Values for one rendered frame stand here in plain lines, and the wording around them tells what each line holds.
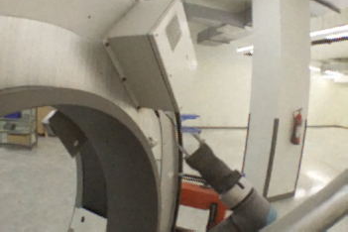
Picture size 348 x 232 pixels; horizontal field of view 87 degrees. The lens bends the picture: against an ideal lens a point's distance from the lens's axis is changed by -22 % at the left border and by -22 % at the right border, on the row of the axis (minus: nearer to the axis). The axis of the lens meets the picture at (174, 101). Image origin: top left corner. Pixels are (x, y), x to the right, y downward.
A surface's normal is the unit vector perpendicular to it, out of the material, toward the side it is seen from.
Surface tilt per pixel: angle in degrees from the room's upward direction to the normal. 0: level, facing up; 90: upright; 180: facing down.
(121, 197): 95
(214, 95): 90
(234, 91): 90
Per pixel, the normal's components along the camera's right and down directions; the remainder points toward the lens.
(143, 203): -0.39, 0.13
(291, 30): 0.29, 0.07
